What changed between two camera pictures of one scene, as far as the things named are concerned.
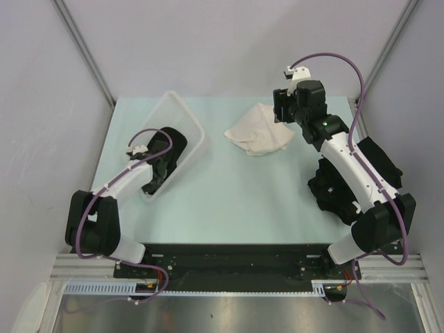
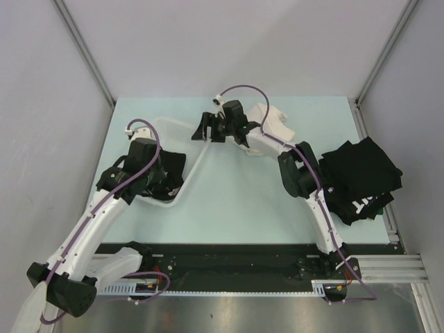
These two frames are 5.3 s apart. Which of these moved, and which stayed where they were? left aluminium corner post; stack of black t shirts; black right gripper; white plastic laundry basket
Moved: black right gripper; white plastic laundry basket
Stayed: stack of black t shirts; left aluminium corner post
